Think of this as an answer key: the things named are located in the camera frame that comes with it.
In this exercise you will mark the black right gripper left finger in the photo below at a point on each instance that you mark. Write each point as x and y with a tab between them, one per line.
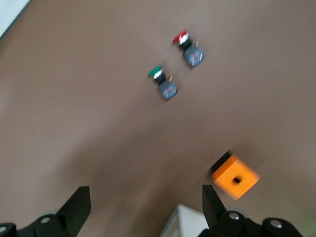
74	212

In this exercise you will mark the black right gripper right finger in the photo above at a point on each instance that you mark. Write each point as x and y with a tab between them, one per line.
214	209

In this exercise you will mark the white drawer cabinet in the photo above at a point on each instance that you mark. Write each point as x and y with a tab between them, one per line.
187	222

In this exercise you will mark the green mushroom push button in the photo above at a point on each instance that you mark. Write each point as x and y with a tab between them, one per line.
168	90

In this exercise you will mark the red mushroom push button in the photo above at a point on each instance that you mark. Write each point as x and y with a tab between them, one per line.
193	55

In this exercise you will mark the orange box with hole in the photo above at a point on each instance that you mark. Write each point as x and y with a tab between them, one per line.
234	176

